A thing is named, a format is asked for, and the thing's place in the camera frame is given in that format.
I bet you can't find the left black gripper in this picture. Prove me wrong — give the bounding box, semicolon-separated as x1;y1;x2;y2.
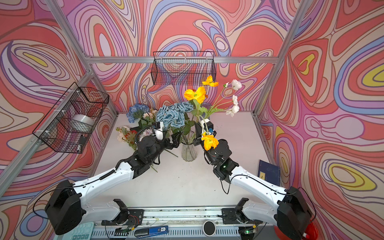
145;129;181;166

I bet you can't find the dusty blue rose bunch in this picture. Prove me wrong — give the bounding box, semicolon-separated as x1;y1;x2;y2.
156;102;195;145

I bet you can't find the yellow orange poppy stem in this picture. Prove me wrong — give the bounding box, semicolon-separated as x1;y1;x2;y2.
184;76;219;151

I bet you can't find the white flower spray stem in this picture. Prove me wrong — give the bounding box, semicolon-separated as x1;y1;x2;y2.
206;80;243;118

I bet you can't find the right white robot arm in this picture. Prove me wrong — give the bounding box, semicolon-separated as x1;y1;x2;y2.
204;139;313;240

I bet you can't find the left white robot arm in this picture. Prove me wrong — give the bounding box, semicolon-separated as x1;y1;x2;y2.
45;131;181;236

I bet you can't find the clear ribbed glass vase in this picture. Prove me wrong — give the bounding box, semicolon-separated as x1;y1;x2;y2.
182;142;197;162

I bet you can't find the blue hydrangea flower stem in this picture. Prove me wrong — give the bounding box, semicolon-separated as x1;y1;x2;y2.
126;104;150;127

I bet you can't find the pink and white flower bunch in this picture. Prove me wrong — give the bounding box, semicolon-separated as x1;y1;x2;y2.
116;109;158;150

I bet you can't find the dark blue book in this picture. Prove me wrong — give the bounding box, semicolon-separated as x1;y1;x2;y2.
258;160;280;186

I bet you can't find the round pink black speaker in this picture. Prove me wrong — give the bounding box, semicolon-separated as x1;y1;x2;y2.
203;221;216;237

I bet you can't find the silver tape roll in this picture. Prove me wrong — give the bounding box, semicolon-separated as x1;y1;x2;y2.
70;114;95;133

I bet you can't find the blue black handheld device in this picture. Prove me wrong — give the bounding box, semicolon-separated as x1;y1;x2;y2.
134;226;169;239

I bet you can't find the red cup with markers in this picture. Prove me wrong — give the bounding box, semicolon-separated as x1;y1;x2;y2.
302;223;319;240

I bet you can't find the light blue calculator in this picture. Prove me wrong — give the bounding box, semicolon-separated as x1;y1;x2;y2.
62;222;95;240

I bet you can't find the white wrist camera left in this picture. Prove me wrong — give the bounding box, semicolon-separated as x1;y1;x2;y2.
153;122;165;142

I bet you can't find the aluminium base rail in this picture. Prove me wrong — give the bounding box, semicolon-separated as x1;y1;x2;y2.
95;205;265;230

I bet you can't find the black wire basket back wall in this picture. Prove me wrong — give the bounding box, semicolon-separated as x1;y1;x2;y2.
151;50;217;86

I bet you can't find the black wire basket wall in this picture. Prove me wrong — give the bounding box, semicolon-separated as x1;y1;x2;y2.
151;50;217;86
33;83;110;154

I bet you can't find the black wire basket left wall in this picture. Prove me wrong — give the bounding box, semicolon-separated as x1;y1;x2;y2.
33;83;110;154

